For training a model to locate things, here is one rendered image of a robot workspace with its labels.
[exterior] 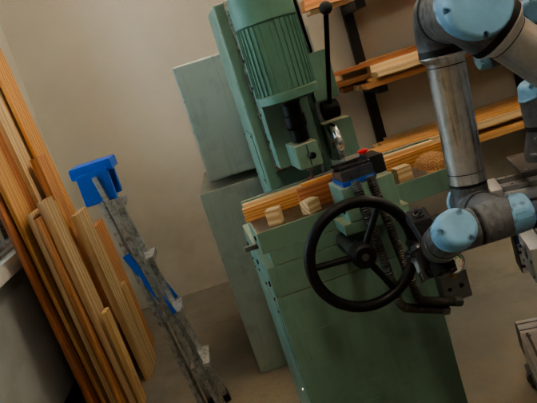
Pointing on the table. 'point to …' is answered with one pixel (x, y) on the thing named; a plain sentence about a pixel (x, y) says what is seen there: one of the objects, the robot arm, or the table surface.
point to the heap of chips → (430, 161)
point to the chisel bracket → (298, 152)
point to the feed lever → (330, 110)
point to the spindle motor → (273, 49)
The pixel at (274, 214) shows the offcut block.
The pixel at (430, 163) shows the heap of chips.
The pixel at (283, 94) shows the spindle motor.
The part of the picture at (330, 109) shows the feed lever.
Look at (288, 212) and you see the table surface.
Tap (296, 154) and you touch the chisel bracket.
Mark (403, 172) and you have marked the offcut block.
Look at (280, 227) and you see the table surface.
